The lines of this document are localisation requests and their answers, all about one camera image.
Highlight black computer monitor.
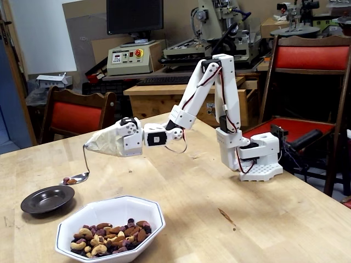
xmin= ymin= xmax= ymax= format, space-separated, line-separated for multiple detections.
xmin=106 ymin=0 xmax=165 ymax=47

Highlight white octagonal bowl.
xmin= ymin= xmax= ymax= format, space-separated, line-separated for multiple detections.
xmin=54 ymin=195 xmax=166 ymax=263

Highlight white board panel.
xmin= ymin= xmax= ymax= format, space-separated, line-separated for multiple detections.
xmin=9 ymin=0 xmax=77 ymax=75

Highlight dark door handle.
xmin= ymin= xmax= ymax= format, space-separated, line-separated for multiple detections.
xmin=0 ymin=15 xmax=12 ymax=46

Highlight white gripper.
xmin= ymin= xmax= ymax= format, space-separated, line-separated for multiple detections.
xmin=86 ymin=117 xmax=145 ymax=158

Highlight clear plastic bag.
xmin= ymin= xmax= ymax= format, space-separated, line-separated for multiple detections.
xmin=26 ymin=87 xmax=50 ymax=107

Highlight dark round plate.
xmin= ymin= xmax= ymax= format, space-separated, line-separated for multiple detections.
xmin=20 ymin=185 xmax=76 ymax=215

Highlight light wooden workbench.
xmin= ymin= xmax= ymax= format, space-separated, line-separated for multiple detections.
xmin=123 ymin=75 xmax=260 ymax=128

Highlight brown cardboard box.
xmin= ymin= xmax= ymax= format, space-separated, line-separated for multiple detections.
xmin=259 ymin=16 xmax=291 ymax=38

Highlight brown cardboard sheet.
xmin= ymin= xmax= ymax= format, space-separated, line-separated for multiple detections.
xmin=91 ymin=36 xmax=135 ymax=72

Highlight black red-edged case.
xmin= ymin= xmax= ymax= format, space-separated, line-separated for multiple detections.
xmin=84 ymin=58 xmax=108 ymax=83

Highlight grey board panel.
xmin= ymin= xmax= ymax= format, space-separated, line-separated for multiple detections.
xmin=62 ymin=0 xmax=109 ymax=80

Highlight large wooden red-cushion chair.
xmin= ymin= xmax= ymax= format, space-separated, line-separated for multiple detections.
xmin=242 ymin=34 xmax=351 ymax=198

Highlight black plastic crate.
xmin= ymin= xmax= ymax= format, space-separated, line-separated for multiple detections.
xmin=82 ymin=81 xmax=135 ymax=96

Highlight mixed nuts and fruit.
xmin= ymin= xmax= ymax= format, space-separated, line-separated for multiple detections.
xmin=70 ymin=218 xmax=152 ymax=258

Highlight robot controller circuit board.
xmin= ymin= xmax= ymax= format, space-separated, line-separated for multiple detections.
xmin=270 ymin=123 xmax=289 ymax=142

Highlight green box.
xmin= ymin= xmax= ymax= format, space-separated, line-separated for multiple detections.
xmin=312 ymin=15 xmax=347 ymax=28

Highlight beige control box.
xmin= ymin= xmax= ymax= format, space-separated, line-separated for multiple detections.
xmin=106 ymin=41 xmax=162 ymax=77

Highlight small wooden red-cushion chair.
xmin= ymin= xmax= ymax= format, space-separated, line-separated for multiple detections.
xmin=39 ymin=85 xmax=117 ymax=145

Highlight wrist servo cable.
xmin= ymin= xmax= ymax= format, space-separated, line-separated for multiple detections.
xmin=163 ymin=128 xmax=189 ymax=154

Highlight small mechanical device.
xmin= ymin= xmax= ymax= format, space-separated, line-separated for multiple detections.
xmin=276 ymin=0 xmax=320 ymax=28

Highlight black cylindrical handle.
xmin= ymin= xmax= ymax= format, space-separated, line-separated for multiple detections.
xmin=290 ymin=129 xmax=323 ymax=154

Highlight black keyboard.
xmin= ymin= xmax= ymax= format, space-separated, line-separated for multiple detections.
xmin=136 ymin=74 xmax=193 ymax=87

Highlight beige milling machine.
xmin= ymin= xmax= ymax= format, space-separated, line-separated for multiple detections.
xmin=158 ymin=0 xmax=265 ymax=73

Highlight bent metal spoon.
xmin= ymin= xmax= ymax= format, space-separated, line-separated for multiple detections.
xmin=59 ymin=145 xmax=90 ymax=187

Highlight beige masking tape wrap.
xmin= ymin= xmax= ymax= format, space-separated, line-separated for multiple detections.
xmin=83 ymin=124 xmax=124 ymax=158

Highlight thin controller board wires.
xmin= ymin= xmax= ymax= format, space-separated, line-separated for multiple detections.
xmin=282 ymin=141 xmax=309 ymax=176

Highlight white paper model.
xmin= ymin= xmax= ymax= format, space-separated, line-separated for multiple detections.
xmin=36 ymin=72 xmax=73 ymax=89

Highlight blue door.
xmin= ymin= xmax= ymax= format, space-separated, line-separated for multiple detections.
xmin=0 ymin=38 xmax=32 ymax=156

